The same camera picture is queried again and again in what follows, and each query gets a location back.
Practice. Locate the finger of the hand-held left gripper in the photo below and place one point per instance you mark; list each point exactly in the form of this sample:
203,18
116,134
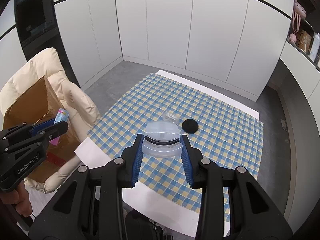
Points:
42,126
55,130

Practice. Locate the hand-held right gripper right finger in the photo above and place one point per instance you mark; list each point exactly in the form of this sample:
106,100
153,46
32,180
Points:
187,160

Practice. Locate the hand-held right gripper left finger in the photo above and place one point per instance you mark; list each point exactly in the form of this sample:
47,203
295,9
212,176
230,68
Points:
137,160

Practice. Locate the small purple tube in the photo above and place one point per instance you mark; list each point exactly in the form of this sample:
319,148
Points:
61,116

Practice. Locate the brown cardboard box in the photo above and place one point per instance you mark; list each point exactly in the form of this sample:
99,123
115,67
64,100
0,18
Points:
32,97

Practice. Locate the small clear labelled case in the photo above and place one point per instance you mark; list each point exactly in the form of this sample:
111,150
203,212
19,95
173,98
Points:
171,116

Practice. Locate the person's left hand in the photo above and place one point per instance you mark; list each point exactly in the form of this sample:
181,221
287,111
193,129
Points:
21,202

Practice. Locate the cream padded armchair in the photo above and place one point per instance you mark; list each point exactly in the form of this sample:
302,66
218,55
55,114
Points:
75,97

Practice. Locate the white table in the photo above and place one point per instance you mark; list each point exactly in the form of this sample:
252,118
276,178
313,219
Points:
100,152

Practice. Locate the blue yellow checkered tablecloth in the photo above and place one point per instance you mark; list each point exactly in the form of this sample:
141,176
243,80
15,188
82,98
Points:
200,100

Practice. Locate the white curved counter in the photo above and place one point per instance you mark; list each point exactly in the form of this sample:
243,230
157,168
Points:
300,75

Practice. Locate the small pink plush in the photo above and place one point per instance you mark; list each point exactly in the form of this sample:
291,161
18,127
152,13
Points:
292,38

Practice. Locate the brown patterned box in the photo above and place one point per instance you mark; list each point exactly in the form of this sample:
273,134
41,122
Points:
305,40

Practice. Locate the white spray bottle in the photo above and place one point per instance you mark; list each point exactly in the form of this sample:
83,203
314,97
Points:
315,46

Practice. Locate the pink plush toy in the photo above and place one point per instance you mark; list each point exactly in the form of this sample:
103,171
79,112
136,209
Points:
298,8

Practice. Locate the wall outlet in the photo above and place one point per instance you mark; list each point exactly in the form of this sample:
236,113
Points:
283,124

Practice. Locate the black glass wall panel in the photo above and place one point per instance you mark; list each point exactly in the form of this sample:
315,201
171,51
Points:
35,17

